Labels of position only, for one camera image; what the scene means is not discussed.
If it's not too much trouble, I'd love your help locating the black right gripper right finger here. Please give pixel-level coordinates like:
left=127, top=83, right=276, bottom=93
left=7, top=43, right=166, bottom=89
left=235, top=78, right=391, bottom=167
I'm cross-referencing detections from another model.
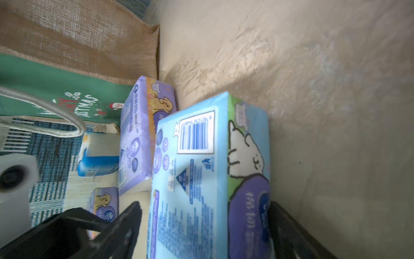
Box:
left=269, top=201, right=336, bottom=259

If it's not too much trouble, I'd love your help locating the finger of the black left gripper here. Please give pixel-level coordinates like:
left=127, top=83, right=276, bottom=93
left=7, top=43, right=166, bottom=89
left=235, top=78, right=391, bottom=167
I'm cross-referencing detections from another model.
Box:
left=1, top=208, right=110, bottom=259

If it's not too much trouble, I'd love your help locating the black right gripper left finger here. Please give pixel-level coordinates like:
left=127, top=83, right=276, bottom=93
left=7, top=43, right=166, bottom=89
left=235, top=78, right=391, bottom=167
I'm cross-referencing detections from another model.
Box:
left=70, top=201, right=142, bottom=259

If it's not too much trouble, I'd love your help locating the light blue tissue pack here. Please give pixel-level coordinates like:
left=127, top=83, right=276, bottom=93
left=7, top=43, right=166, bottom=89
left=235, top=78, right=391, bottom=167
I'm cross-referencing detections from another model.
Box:
left=147, top=92, right=272, bottom=259

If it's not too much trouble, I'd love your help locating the green burlap Christmas canvas bag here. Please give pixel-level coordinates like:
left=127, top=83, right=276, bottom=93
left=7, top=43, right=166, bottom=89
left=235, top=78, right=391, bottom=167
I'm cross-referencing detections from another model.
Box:
left=1, top=1, right=160, bottom=138

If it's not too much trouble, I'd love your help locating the purple tissue pack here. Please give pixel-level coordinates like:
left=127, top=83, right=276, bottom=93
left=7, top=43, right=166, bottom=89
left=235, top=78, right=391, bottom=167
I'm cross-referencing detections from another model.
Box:
left=86, top=187, right=119, bottom=222
left=118, top=76, right=177, bottom=195

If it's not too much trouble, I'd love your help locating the blue wave tissue pack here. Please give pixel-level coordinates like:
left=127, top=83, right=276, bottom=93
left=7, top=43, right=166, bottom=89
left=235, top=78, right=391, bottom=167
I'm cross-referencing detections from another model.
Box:
left=77, top=132, right=120, bottom=177

